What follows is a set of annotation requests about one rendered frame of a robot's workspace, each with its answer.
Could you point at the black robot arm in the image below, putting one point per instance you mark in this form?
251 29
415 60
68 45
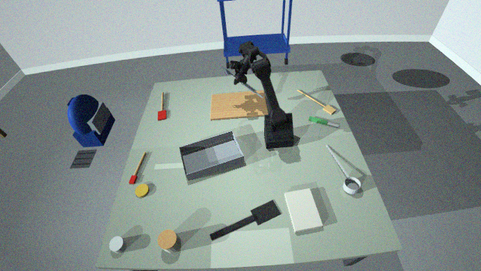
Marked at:
261 68

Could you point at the light wooden board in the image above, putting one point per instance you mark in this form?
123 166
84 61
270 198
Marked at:
238 105

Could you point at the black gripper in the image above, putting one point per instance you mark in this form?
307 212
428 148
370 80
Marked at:
240 73

